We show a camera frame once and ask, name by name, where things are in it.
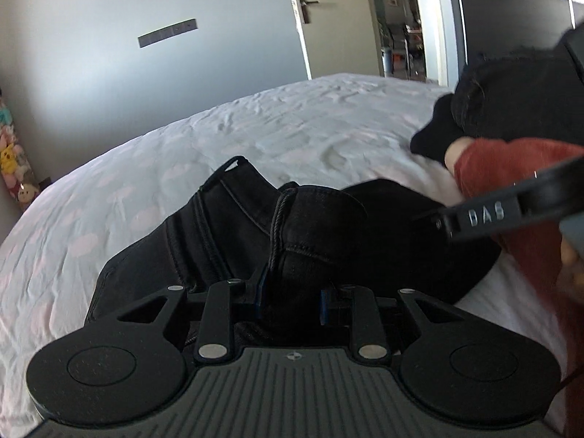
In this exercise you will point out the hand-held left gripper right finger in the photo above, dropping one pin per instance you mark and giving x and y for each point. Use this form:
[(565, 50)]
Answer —
[(324, 305)]

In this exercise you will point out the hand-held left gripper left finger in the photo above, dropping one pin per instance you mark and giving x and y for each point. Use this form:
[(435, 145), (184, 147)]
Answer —
[(261, 296)]

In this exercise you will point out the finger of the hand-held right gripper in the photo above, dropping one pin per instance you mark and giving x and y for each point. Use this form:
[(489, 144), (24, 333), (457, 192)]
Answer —
[(429, 215)]

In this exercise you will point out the black pants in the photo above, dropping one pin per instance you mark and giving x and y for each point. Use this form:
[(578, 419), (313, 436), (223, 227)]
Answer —
[(319, 228)]

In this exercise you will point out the person's right hand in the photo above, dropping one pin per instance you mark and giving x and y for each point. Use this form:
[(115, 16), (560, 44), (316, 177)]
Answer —
[(574, 258)]

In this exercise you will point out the person's red trouser leg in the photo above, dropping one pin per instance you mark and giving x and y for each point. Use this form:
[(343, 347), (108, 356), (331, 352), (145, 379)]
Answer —
[(524, 260)]

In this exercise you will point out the black sock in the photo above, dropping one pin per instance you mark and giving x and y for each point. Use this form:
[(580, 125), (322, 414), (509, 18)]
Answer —
[(433, 132)]

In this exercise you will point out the dark grey jeans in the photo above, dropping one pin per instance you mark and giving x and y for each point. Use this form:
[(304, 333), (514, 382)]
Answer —
[(511, 96)]

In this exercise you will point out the silver trash can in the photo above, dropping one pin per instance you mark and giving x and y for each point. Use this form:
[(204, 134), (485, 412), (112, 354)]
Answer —
[(388, 61)]

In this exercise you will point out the white dotted bed sheet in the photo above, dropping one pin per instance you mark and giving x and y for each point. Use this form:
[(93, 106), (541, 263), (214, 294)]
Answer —
[(182, 146)]

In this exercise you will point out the dark chair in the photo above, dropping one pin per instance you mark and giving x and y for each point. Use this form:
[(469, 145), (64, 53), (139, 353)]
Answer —
[(400, 41)]

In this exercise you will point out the black wardrobe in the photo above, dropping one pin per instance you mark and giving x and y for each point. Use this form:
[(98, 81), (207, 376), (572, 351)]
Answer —
[(502, 13)]

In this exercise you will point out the cream door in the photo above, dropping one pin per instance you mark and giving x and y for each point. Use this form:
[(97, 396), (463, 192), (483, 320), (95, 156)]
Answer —
[(337, 32)]

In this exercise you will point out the hanging plush toys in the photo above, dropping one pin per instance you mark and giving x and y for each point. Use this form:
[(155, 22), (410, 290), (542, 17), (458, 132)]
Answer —
[(13, 159)]

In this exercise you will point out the white door frame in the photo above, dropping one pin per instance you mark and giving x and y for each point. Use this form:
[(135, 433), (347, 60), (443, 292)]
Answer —
[(445, 23)]

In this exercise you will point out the grey wall switch panel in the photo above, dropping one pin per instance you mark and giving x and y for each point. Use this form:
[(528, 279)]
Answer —
[(166, 33)]

